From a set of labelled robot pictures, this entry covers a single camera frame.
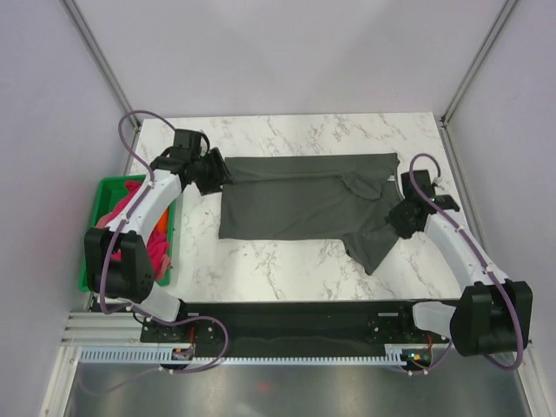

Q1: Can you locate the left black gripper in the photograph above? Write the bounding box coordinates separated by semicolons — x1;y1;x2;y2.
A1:
190;149;235;197

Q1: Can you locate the dark grey t shirt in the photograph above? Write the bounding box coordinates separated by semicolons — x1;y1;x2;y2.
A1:
219;153;400;274

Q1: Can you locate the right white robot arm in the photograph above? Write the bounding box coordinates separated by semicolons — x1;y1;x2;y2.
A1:
387;195;533;367

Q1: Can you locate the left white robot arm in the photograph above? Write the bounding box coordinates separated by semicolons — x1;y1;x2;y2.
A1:
84;146;230;341

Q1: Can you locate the orange t shirt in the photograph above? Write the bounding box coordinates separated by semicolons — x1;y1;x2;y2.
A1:
156;208;169;234

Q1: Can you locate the pink t shirt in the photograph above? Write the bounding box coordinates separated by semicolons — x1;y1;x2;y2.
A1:
95;186;171;281

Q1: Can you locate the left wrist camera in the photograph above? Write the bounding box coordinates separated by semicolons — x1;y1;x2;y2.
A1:
173;129;210;153

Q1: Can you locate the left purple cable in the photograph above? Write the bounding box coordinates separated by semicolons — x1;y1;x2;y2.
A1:
77;110;231;396

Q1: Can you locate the purple cable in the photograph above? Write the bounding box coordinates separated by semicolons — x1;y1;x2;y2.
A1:
77;110;231;396
399;152;526;378

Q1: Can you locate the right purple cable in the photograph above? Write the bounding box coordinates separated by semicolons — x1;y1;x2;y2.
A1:
399;152;526;378

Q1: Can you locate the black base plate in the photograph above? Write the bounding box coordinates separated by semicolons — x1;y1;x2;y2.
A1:
140;301;444;355

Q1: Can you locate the white slotted cable duct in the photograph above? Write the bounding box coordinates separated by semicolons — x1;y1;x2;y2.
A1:
79;343;407;367

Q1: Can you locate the left aluminium frame post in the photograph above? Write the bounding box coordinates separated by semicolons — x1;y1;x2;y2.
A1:
60;0;133;113

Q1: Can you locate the aluminium frame post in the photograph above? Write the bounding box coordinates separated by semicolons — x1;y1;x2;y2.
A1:
437;0;520;129
60;0;133;113

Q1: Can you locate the right aluminium frame post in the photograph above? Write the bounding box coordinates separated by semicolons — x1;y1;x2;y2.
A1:
437;0;520;129

